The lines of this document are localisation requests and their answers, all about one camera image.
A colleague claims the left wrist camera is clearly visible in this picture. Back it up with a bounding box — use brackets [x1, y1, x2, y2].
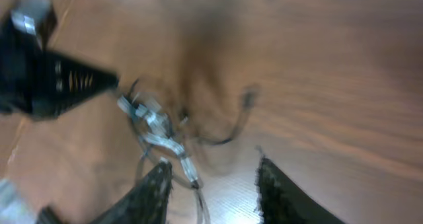
[11, 0, 58, 50]

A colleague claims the black USB cable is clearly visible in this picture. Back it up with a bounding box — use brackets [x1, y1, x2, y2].
[128, 78, 260, 188]

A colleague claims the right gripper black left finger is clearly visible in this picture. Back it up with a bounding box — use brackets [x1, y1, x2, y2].
[91, 161, 173, 224]

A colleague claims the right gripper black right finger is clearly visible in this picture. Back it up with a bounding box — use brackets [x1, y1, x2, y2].
[256, 156, 344, 224]

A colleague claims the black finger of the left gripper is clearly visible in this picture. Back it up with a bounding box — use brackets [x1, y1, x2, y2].
[0, 48, 120, 119]

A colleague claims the white USB cable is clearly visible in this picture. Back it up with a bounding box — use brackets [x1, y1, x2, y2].
[117, 91, 212, 224]

